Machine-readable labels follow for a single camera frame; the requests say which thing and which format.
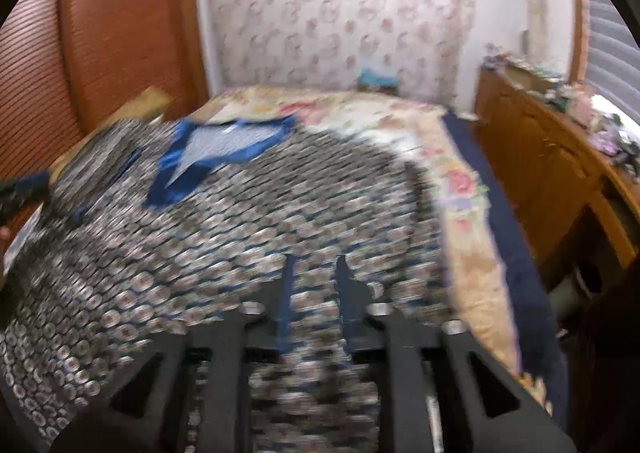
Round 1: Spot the teal cloth bundle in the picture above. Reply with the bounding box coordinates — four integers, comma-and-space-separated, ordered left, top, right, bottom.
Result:
357, 67, 401, 90

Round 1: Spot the wooden cabinet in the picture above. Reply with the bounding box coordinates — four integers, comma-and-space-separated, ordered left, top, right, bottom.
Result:
472, 67, 640, 276

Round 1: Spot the navy floral printed garment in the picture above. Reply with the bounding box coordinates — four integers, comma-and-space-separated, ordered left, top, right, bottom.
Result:
0, 116, 451, 453

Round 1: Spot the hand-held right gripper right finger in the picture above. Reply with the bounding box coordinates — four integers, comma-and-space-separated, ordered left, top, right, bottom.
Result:
334, 254, 578, 453

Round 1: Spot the navy bed edge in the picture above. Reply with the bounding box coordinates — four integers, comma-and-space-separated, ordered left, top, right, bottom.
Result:
442, 110, 568, 414

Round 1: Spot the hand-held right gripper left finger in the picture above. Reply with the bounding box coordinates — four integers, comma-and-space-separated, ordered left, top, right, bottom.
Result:
50, 253, 301, 453

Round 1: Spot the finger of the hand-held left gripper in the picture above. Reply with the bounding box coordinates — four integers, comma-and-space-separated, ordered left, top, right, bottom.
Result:
0, 172, 53, 226

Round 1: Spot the grey window blind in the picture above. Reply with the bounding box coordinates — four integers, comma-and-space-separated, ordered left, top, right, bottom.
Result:
582, 0, 640, 121

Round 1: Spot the wooden window frame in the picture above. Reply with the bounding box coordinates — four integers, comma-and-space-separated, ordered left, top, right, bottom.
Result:
569, 0, 590, 84

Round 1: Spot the row of small cabinet-top things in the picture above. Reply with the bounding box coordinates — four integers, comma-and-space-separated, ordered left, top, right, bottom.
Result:
482, 52, 640, 176

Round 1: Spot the wooden headboard panel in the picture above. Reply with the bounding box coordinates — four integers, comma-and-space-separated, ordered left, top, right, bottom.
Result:
0, 0, 210, 244

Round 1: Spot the pink circle-patterned wall cloth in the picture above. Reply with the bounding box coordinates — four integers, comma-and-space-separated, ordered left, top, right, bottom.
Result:
205, 0, 478, 101

